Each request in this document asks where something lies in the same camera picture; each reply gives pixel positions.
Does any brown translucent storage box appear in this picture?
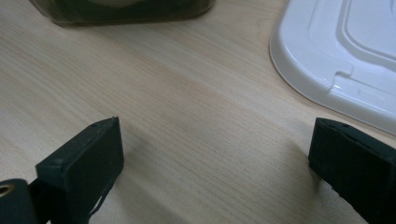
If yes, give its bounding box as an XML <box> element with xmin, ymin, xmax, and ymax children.
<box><xmin>29</xmin><ymin>0</ymin><xmax>218</xmax><ymax>27</ymax></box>

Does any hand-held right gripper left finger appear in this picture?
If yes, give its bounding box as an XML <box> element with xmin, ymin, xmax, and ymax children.
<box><xmin>35</xmin><ymin>117</ymin><xmax>125</xmax><ymax>224</ymax></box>

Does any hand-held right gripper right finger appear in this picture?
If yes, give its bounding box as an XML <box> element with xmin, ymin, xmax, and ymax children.
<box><xmin>308</xmin><ymin>117</ymin><xmax>396</xmax><ymax>224</ymax></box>

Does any white lid with grey handle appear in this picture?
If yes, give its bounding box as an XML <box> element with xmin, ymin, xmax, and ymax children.
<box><xmin>269</xmin><ymin>0</ymin><xmax>396</xmax><ymax>136</ymax></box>

